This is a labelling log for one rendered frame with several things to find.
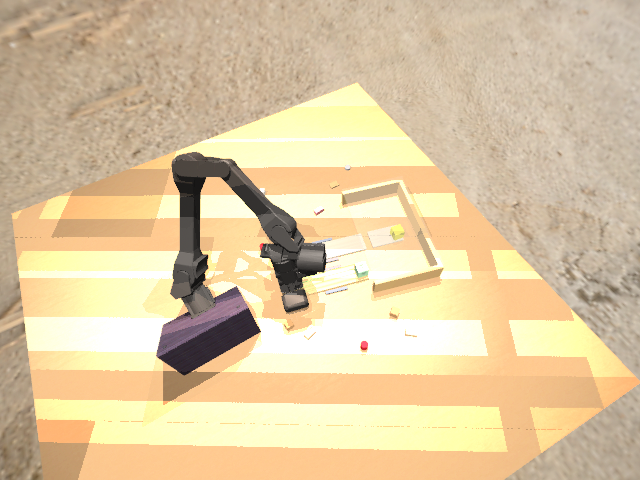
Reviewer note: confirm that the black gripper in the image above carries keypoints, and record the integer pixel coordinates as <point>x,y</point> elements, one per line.
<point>292,300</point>

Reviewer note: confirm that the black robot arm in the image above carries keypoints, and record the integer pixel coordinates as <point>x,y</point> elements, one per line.
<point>189,174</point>

